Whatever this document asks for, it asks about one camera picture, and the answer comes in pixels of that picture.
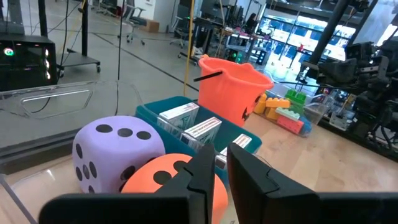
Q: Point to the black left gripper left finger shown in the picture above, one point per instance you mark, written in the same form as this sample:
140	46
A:
140	208

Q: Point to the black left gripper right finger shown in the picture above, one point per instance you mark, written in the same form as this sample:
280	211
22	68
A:
280	208

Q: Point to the orange foam die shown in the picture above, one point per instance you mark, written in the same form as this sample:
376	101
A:
146	180

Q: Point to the large bright green block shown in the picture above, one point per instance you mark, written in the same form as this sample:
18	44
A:
297	98

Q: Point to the purple foam die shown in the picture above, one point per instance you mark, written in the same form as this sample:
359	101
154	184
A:
109	155

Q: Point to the blue toy block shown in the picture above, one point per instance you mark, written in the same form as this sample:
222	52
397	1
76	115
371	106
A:
306	126

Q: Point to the light turquoise long brick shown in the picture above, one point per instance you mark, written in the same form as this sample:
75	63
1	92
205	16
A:
287	113

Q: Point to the long orange brick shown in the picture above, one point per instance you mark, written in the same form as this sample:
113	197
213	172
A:
290	125

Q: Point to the yellow toy block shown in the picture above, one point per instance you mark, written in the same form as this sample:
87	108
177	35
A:
260	104

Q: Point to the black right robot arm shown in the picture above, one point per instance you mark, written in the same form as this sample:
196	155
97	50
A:
379	77

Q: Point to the black slanted pole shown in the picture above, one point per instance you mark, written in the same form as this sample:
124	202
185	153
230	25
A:
329	31

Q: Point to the clear plastic bin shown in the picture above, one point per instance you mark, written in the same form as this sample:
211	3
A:
62	102
317	112

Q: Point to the lit storage shelf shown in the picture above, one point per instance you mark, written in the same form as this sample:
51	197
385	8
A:
311	34

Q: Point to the teal rectangular bin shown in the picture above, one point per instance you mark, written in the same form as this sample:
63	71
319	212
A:
230	130

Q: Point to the person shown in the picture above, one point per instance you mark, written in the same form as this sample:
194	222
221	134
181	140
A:
251	21

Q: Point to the orange pumpkin bucket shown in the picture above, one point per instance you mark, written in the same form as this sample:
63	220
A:
233	93

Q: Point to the black wheeled stand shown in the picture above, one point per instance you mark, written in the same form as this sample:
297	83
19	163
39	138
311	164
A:
82	59

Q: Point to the brown cardboard box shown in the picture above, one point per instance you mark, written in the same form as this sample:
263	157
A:
150	26

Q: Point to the black lit computer tower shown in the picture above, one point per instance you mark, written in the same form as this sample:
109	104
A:
25	62

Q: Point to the grey office chair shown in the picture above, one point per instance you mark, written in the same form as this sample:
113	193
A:
136	20

